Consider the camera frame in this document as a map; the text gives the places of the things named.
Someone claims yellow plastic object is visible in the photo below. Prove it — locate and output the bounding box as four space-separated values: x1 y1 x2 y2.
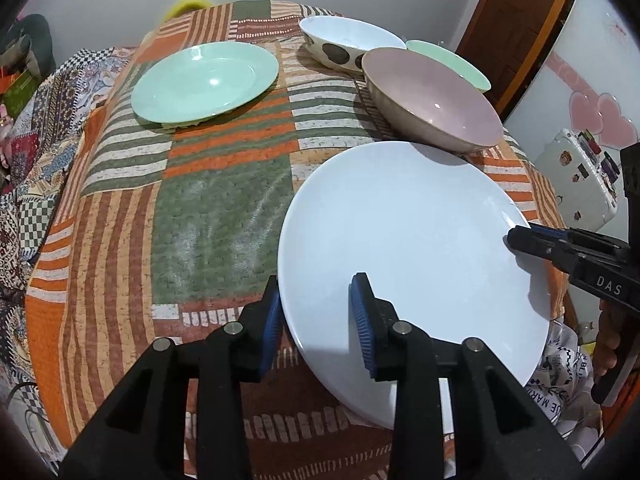
164 0 212 22

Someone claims checkered patterned patchwork quilt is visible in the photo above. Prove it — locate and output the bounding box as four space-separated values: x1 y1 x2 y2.
0 46 138 361

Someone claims white plate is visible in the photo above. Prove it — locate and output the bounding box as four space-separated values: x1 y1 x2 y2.
277 141 552 431

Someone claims person's right hand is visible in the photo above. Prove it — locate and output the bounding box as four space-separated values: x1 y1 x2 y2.
594 302 626 376

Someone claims white case with stickers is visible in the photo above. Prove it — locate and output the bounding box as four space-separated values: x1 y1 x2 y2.
534 128 624 241

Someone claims orange striped patchwork blanket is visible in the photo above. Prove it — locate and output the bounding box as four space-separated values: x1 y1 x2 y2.
25 0 581 480

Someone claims green plate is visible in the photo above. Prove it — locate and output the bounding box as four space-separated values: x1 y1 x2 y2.
131 41 280 128

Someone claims green cardboard box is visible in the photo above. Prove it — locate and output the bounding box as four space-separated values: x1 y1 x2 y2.
0 69 38 117

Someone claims pink bowl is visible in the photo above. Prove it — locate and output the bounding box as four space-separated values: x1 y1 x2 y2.
361 47 503 155

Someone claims white bowl with dark dots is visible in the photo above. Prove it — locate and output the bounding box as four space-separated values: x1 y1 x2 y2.
299 15 407 73

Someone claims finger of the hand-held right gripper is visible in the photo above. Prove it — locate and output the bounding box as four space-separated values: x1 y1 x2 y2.
506 226 583 276
530 223 626 251

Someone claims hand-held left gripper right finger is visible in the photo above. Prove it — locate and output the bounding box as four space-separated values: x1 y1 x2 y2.
350 272 585 480

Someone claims green bowl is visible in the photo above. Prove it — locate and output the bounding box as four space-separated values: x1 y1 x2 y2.
405 39 492 94

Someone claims white printed clothing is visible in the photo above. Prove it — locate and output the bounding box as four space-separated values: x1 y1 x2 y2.
525 319 607 443

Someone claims grey green stuffed toy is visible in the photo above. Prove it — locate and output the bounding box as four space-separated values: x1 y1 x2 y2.
0 14 57 77

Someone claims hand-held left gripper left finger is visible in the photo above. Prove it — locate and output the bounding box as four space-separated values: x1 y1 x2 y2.
60 275 286 480

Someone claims brown wooden door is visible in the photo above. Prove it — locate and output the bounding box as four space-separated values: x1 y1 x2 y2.
452 0 585 122

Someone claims pink rabbit toy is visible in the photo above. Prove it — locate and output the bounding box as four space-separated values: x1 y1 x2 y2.
0 104 17 166

